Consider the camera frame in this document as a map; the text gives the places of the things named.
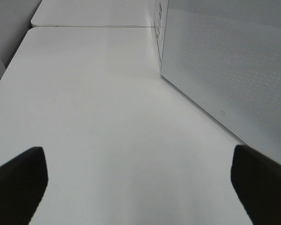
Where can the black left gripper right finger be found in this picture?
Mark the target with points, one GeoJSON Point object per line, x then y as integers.
{"type": "Point", "coordinates": [256, 180]}

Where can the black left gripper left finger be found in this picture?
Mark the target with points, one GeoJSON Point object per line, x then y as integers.
{"type": "Point", "coordinates": [23, 181]}

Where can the white microwave door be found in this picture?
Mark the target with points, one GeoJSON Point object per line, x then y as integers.
{"type": "Point", "coordinates": [225, 55]}

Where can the white microwave oven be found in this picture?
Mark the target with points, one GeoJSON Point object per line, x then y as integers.
{"type": "Point", "coordinates": [159, 22]}

